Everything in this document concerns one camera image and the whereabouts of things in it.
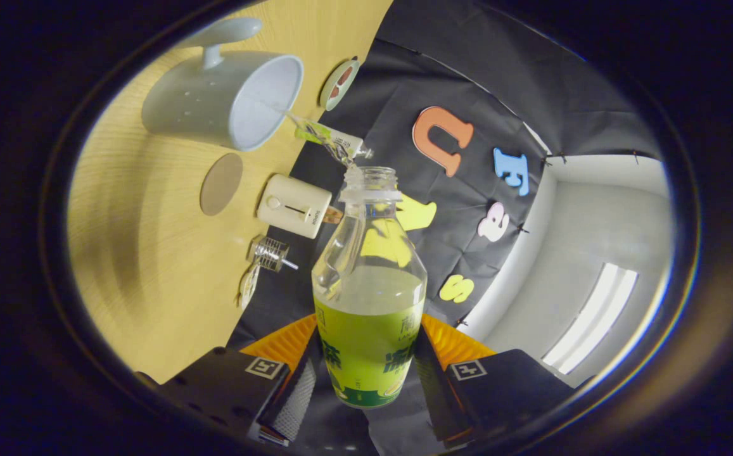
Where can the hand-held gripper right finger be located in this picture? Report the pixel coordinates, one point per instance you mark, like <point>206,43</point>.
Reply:
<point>433,392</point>

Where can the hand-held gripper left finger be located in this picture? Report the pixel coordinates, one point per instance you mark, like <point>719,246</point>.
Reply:
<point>296,399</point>

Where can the green label juice bottle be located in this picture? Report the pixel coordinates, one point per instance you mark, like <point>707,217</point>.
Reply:
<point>369,354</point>

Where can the round brown coaster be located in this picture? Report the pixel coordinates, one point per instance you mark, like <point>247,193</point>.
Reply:
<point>221,184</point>

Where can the white cup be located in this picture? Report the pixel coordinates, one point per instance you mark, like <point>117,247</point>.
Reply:
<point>195,101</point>

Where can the small white green bottle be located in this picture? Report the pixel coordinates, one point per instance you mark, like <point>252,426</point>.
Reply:
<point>341,144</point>

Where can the white divided tray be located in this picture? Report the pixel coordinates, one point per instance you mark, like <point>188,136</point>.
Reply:
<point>249,288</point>

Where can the white utensil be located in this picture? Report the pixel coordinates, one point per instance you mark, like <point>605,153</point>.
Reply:
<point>290,263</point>

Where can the metal mesh holder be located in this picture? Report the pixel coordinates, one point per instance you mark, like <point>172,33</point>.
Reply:
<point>270,253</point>

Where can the ceiling light panel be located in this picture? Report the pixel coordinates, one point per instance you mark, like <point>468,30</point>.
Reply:
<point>594,313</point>

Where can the wooden table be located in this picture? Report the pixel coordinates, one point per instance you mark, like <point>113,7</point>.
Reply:
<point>151,285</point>

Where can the brown bread slice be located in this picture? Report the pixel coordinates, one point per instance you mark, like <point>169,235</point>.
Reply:
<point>332,215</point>

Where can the white toaster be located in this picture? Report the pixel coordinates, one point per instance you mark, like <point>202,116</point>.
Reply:
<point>293,206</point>

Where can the pale green plate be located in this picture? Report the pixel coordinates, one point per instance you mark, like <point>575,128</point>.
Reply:
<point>327,95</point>

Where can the brown food piece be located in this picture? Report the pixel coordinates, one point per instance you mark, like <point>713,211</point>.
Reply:
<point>335,92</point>
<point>346,76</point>

